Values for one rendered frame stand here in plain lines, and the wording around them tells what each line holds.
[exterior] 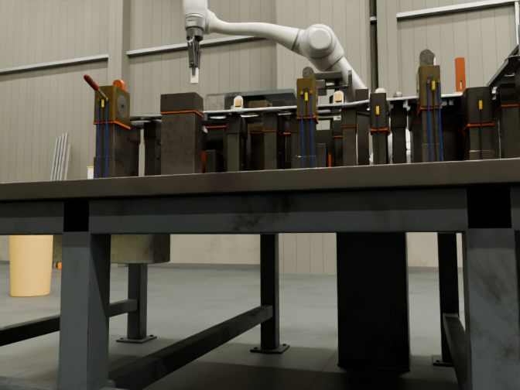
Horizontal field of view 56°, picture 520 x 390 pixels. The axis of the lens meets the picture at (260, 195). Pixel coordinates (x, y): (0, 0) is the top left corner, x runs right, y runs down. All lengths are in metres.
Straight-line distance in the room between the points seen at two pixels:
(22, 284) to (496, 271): 4.71
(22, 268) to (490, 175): 4.73
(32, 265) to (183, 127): 3.79
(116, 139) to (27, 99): 9.93
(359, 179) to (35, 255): 4.52
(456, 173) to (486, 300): 0.22
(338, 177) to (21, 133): 10.77
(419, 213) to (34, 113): 10.71
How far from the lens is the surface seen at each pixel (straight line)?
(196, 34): 2.24
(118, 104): 1.67
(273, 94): 2.03
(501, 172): 0.90
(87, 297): 1.17
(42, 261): 5.23
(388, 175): 0.89
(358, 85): 2.09
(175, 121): 1.59
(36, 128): 11.23
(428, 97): 1.45
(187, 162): 1.55
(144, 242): 1.38
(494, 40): 8.65
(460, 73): 1.91
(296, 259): 7.35
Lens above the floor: 0.58
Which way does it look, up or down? 5 degrees up
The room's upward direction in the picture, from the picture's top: straight up
